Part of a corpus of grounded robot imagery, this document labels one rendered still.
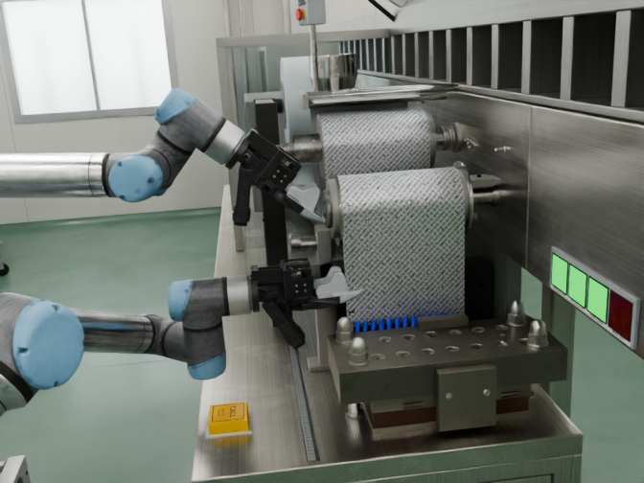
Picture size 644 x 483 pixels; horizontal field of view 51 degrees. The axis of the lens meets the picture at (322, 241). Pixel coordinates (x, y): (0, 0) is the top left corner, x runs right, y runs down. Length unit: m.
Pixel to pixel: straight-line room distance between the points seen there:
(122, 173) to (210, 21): 5.70
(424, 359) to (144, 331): 0.53
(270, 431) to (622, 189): 0.71
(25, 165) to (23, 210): 6.06
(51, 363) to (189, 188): 5.97
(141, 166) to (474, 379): 0.65
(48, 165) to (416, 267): 0.68
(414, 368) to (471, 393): 0.11
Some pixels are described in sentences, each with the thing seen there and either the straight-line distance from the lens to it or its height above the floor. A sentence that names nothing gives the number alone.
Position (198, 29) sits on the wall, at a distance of 6.79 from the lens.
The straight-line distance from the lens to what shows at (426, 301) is 1.35.
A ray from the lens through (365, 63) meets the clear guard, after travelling 2.29.
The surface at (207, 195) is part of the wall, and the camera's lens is 6.93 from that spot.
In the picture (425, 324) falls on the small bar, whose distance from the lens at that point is 1.30.
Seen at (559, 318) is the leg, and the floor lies 0.94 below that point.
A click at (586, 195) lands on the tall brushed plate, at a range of 1.06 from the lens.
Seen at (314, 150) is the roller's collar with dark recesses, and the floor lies 1.33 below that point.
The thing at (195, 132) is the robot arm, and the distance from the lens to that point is 1.24.
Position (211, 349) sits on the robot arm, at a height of 1.02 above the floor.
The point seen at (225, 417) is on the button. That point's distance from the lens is 1.27.
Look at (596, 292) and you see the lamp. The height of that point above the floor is 1.19.
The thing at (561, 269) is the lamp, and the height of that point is 1.19.
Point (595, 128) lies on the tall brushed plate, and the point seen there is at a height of 1.42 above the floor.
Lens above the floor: 1.55
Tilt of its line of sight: 16 degrees down
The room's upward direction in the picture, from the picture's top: 3 degrees counter-clockwise
